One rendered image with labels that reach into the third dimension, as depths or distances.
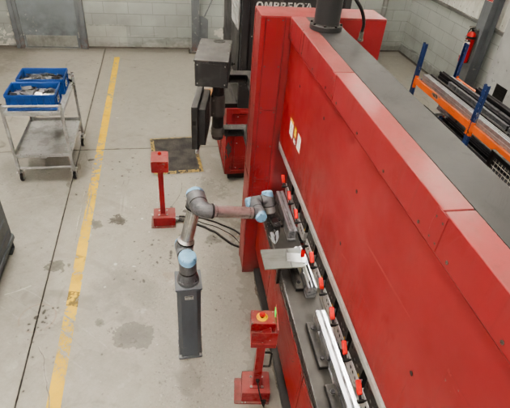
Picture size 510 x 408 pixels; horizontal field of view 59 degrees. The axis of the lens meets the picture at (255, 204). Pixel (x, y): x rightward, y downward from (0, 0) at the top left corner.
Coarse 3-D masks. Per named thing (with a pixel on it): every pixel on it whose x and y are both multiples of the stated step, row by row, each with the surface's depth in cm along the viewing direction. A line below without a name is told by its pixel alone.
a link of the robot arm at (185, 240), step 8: (192, 192) 278; (200, 192) 278; (192, 200) 273; (192, 216) 284; (184, 224) 291; (192, 224) 288; (184, 232) 293; (192, 232) 293; (176, 240) 304; (184, 240) 295; (192, 240) 299; (176, 248) 300; (184, 248) 296; (192, 248) 300
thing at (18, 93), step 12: (12, 84) 483; (24, 84) 486; (36, 84) 488; (48, 84) 490; (12, 96) 457; (24, 96) 459; (36, 96) 462; (48, 96) 464; (60, 96) 492; (12, 108) 465; (24, 108) 468; (36, 108) 470; (48, 108) 472
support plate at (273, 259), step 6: (264, 252) 298; (270, 252) 298; (276, 252) 299; (282, 252) 299; (288, 252) 300; (294, 252) 300; (264, 258) 293; (270, 258) 293; (276, 258) 294; (282, 258) 294; (264, 264) 289; (270, 264) 289; (276, 264) 290; (282, 264) 290; (288, 264) 290; (294, 264) 291; (300, 264) 291
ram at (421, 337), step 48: (288, 96) 305; (288, 144) 310; (336, 144) 217; (336, 192) 219; (384, 192) 168; (336, 240) 222; (384, 240) 170; (384, 288) 171; (432, 288) 138; (384, 336) 173; (432, 336) 139; (480, 336) 116; (384, 384) 174; (432, 384) 140; (480, 384) 117
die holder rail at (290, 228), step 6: (276, 192) 360; (282, 192) 360; (276, 198) 362; (282, 198) 353; (282, 204) 347; (282, 210) 342; (288, 210) 341; (282, 216) 344; (288, 216) 336; (288, 222) 330; (288, 228) 324; (294, 228) 324; (288, 234) 326; (294, 234) 327
